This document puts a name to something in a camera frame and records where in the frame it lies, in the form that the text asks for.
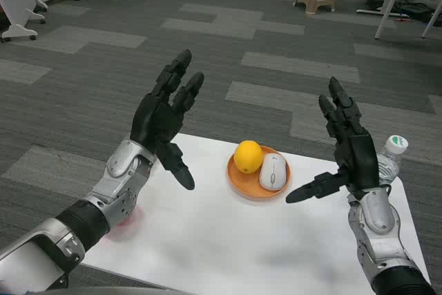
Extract yellow lemon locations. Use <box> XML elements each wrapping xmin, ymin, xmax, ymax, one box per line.
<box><xmin>233</xmin><ymin>140</ymin><xmax>264</xmax><ymax>174</ymax></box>

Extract red apple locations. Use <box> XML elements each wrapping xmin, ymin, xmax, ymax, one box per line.
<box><xmin>109</xmin><ymin>204</ymin><xmax>145</xmax><ymax>238</ymax></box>

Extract orange round plate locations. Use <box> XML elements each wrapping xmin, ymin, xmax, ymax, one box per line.
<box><xmin>227</xmin><ymin>145</ymin><xmax>293</xmax><ymax>201</ymax></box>

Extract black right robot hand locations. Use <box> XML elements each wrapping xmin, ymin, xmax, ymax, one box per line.
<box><xmin>285</xmin><ymin>76</ymin><xmax>381</xmax><ymax>204</ymax></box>

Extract white computer mouse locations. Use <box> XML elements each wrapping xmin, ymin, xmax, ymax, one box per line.
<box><xmin>259</xmin><ymin>153</ymin><xmax>288</xmax><ymax>191</ymax></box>

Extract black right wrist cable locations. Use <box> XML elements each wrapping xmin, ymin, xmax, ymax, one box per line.
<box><xmin>378</xmin><ymin>183</ymin><xmax>403</xmax><ymax>240</ymax></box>

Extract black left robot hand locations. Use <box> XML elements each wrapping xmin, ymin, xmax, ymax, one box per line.
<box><xmin>129</xmin><ymin>48</ymin><xmax>205</xmax><ymax>191</ymax></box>

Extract black cable tangle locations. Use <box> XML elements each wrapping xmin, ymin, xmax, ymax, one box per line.
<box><xmin>365</xmin><ymin>0</ymin><xmax>442</xmax><ymax>28</ymax></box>

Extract clear bottle white cap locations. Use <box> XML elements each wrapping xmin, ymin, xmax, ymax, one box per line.
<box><xmin>376</xmin><ymin>135</ymin><xmax>410</xmax><ymax>184</ymax></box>

